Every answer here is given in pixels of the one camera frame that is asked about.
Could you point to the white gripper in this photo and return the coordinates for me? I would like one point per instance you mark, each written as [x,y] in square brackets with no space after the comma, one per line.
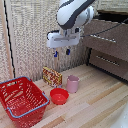
[63,39]

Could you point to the pink mug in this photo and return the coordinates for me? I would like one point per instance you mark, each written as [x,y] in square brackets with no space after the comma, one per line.
[72,84]

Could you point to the red plastic shopping basket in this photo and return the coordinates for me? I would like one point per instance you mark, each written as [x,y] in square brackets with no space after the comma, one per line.
[21,100]

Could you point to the red yellow patterned box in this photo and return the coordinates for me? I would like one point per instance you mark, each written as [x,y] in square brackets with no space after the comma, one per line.
[52,76]

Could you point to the red bowl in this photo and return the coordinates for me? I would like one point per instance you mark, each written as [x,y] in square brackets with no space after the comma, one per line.
[59,96]

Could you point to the brown drawer cabinet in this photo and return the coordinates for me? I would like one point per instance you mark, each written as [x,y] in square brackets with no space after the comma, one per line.
[108,45]

